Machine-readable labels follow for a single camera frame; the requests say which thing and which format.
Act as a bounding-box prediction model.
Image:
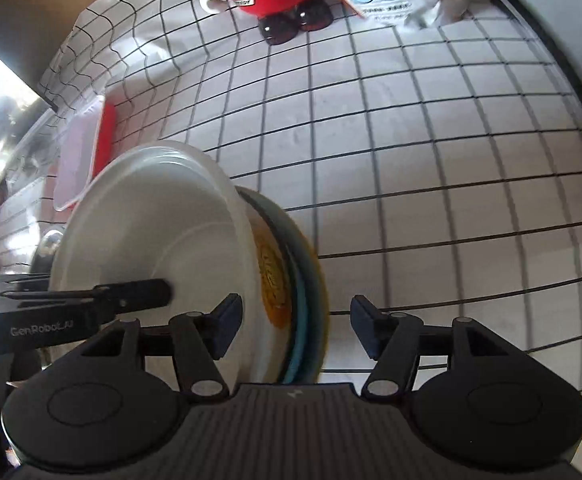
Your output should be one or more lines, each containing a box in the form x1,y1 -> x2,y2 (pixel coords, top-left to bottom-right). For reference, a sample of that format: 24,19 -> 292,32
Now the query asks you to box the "black checked white tablecloth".
0,0 -> 582,391

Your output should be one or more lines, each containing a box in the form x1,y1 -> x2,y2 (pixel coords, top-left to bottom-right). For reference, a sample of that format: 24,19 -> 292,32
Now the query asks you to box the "stainless steel bowl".
30,226 -> 68,281

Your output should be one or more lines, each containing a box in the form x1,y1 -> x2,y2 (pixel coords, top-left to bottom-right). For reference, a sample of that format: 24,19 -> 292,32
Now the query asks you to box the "white bowl with yellow rim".
271,195 -> 330,381

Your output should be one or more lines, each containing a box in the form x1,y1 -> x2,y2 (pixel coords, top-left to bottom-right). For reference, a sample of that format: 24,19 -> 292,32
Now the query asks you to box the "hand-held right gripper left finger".
82,294 -> 245,404

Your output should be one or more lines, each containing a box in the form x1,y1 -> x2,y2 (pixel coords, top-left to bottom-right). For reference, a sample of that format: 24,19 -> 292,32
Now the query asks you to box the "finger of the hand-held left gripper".
1,279 -> 173,318

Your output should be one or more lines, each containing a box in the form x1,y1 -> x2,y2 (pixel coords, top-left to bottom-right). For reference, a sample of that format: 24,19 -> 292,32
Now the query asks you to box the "blue bowl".
243,187 -> 317,386

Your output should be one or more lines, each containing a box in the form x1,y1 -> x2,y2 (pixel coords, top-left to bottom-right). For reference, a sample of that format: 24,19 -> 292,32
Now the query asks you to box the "white paper bowl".
48,141 -> 294,386

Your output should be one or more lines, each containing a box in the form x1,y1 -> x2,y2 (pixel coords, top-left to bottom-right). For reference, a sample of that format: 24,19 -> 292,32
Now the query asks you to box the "red plastic tray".
43,95 -> 118,211

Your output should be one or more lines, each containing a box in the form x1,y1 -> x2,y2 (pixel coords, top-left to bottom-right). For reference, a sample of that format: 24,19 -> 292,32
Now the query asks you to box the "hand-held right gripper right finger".
350,295 -> 514,402

